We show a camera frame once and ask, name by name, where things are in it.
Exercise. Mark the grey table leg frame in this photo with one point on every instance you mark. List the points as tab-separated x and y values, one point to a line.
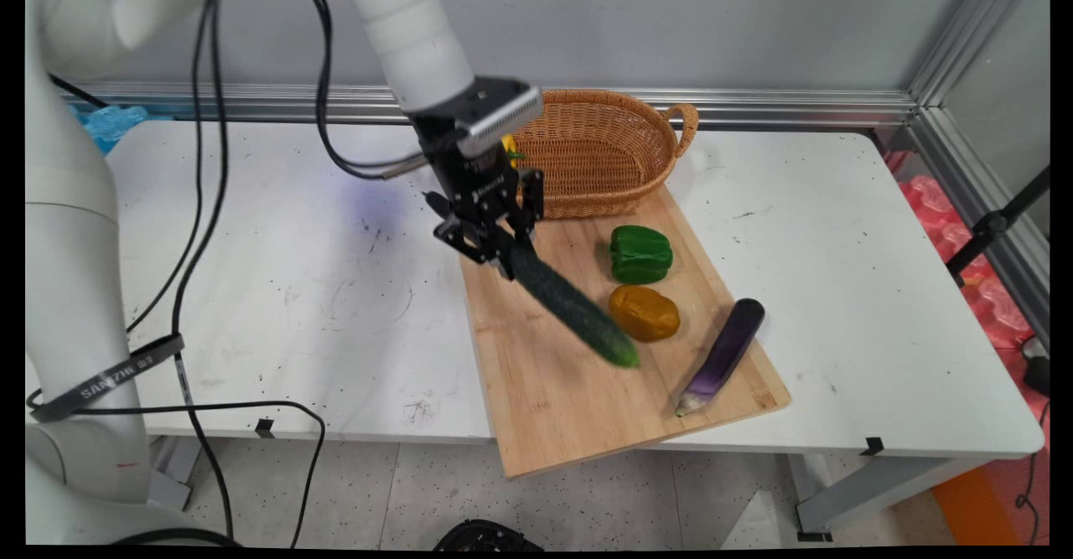
872	488

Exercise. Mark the green bell pepper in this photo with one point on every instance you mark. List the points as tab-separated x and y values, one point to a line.
641	255

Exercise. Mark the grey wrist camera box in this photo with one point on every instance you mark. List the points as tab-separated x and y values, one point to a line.
501	111

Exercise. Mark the blue plastic wrap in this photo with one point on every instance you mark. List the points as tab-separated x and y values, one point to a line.
113	123

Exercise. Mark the slanted aluminium side rail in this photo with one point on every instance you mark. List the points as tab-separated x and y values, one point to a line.
989	194

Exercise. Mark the purple eggplant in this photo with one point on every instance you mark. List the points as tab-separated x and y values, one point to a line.
725	354

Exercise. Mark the bamboo cutting board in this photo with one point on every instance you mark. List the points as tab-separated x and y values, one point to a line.
545	400

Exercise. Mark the dark green cucumber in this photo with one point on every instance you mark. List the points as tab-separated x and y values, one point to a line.
578	312

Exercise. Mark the black round object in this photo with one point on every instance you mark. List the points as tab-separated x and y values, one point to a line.
486	536

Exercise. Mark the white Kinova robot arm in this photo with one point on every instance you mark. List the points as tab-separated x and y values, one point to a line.
71	249

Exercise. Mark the black tripod stand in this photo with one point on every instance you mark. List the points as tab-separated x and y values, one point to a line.
993	225

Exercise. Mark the horizontal aluminium frame rail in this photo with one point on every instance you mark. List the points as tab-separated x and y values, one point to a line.
796	106

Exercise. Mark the woven wicker basket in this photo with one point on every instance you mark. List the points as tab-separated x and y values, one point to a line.
603	157

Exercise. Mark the brown potato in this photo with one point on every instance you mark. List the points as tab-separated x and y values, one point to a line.
645	313

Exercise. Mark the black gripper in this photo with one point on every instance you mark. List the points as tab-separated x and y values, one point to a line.
478	182

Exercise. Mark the upright aluminium frame post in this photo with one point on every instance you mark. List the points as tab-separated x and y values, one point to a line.
964	35

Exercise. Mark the pink bubble wrap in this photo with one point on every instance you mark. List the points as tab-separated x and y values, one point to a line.
943	224

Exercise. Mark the yellow bell pepper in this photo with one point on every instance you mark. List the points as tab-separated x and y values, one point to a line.
508	145

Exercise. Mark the black tape piece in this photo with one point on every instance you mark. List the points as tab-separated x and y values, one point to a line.
265	427
873	447

